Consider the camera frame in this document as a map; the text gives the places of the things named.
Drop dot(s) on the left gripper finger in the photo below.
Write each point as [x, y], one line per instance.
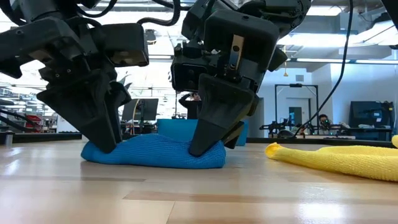
[121, 96]
[87, 109]

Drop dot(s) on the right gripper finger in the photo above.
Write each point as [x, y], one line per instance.
[234, 137]
[217, 109]

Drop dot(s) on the blue microfiber towel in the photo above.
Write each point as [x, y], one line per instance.
[155, 152]

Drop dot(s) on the yellow microfiber towel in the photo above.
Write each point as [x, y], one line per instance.
[342, 161]

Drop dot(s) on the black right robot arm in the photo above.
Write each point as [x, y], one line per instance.
[289, 12]

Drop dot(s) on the blue plastic basket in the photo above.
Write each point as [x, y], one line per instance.
[177, 127]

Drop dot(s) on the person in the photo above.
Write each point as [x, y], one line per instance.
[324, 119]
[191, 109]

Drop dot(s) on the black background monitor pair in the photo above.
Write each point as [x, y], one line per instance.
[149, 109]

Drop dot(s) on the black background robot rig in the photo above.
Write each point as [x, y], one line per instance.
[280, 127]

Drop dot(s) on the red storage bins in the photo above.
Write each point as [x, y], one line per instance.
[32, 119]

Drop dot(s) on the large black background screen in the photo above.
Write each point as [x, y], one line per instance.
[367, 113]

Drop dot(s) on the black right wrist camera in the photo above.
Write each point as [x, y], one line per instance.
[186, 74]

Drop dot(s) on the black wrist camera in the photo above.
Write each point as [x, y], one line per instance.
[186, 74]
[127, 40]

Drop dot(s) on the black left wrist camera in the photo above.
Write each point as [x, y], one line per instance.
[127, 40]

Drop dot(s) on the black ceiling dome camera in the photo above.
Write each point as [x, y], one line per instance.
[153, 36]

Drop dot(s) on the black background gantry frame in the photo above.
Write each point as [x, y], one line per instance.
[295, 85]

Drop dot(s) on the silver metal post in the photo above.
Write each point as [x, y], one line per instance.
[9, 138]

